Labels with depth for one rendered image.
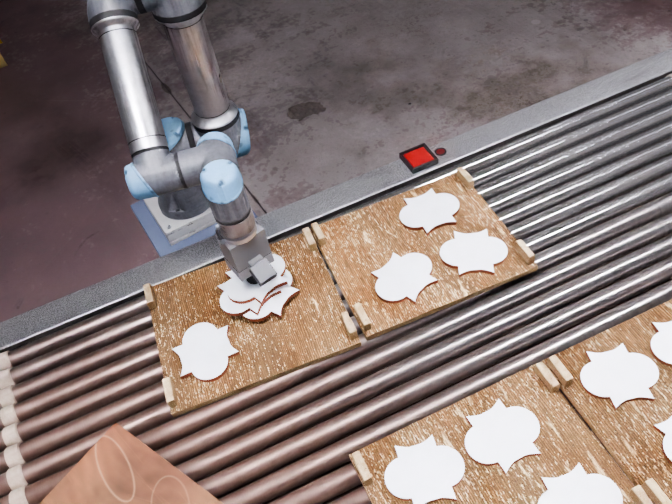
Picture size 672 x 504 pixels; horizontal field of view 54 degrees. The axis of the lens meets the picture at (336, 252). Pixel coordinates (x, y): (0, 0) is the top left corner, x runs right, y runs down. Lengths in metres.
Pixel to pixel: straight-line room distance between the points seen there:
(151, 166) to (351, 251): 0.50
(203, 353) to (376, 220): 0.52
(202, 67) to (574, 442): 1.08
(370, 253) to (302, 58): 2.50
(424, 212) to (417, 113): 1.85
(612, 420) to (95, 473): 0.92
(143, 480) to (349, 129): 2.42
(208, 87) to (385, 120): 1.90
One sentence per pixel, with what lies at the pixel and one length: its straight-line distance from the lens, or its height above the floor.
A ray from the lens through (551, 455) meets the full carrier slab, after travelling 1.29.
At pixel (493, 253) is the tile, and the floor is 0.95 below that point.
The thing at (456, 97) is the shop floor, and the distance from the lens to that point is 3.50.
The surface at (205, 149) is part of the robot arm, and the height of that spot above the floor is 1.28.
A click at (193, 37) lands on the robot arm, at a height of 1.37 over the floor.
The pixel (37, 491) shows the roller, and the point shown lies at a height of 0.92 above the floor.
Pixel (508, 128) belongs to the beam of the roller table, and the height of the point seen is 0.92.
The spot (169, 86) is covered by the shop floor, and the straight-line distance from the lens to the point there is 3.99.
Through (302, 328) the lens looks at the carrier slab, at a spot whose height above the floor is 0.94.
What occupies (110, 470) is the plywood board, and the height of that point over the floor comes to 1.04.
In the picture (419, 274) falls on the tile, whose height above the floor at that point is 0.95.
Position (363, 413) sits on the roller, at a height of 0.92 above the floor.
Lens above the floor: 2.10
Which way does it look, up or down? 49 degrees down
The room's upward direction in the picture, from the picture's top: 11 degrees counter-clockwise
